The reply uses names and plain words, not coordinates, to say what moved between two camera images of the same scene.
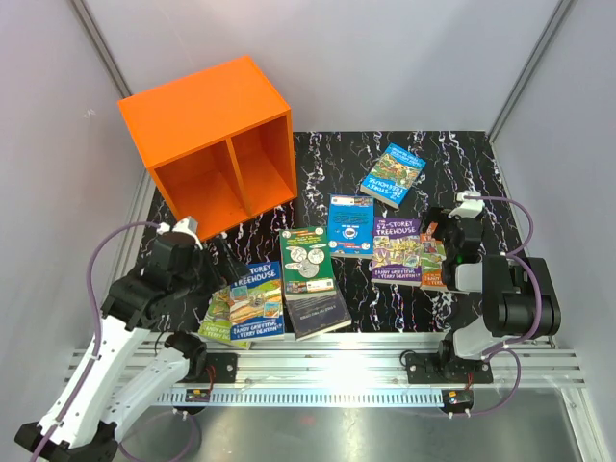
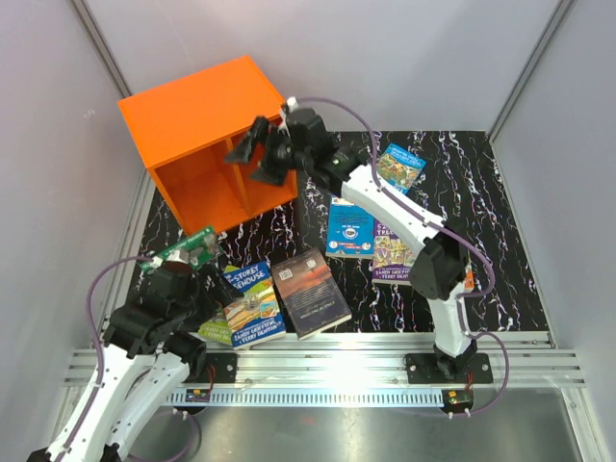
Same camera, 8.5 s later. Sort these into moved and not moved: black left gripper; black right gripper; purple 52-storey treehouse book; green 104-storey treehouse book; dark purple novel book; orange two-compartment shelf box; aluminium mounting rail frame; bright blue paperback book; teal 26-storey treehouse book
Moved: black left gripper; black right gripper; green 104-storey treehouse book
Not moved: purple 52-storey treehouse book; bright blue paperback book; orange two-compartment shelf box; teal 26-storey treehouse book; aluminium mounting rail frame; dark purple novel book
